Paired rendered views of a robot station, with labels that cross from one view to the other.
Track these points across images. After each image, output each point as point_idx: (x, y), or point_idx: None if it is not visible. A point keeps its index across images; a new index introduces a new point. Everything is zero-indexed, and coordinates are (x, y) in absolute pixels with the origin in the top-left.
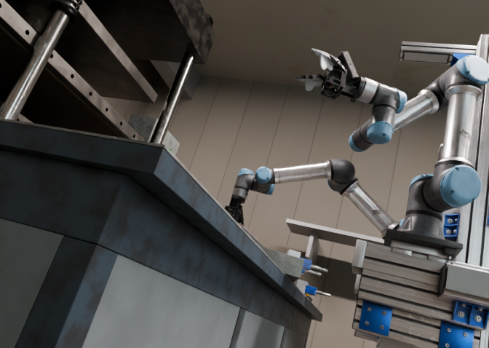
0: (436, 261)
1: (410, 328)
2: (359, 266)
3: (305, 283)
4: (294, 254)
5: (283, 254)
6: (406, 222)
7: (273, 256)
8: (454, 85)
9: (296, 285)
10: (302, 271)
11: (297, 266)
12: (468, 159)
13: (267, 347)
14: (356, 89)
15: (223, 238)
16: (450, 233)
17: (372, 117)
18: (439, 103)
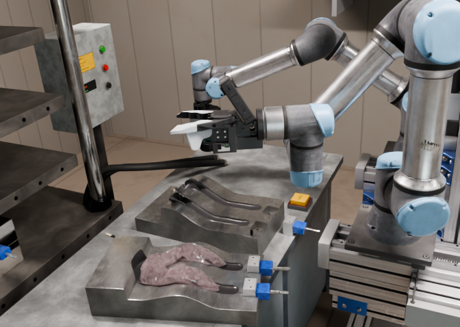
0: (407, 263)
1: (387, 310)
2: (326, 268)
3: (291, 226)
4: (249, 292)
5: (234, 310)
6: (372, 217)
7: (225, 314)
8: (411, 66)
9: (283, 227)
10: (269, 275)
11: (252, 317)
12: (435, 176)
13: (261, 316)
14: (257, 139)
15: None
16: (444, 173)
17: (290, 160)
18: (404, 53)
